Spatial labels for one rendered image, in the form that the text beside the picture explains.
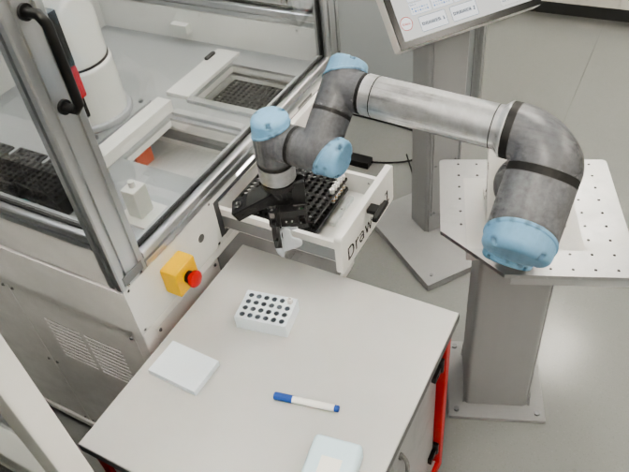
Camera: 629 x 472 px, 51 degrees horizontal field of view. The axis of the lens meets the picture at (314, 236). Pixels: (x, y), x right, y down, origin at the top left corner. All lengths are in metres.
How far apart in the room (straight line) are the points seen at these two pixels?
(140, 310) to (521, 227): 0.83
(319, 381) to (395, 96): 0.61
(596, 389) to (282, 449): 1.32
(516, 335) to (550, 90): 2.00
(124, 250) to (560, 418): 1.50
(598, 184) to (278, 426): 1.06
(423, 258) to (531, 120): 1.60
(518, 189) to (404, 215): 1.77
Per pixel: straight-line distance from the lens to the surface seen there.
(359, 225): 1.51
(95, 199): 1.27
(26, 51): 1.13
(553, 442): 2.25
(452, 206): 1.76
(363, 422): 1.34
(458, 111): 1.12
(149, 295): 1.48
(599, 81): 3.85
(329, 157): 1.17
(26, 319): 1.96
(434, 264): 2.61
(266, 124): 1.21
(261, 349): 1.47
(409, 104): 1.15
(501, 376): 2.14
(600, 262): 1.67
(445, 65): 2.31
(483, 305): 1.87
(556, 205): 1.07
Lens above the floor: 1.91
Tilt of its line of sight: 43 degrees down
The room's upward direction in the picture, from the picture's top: 7 degrees counter-clockwise
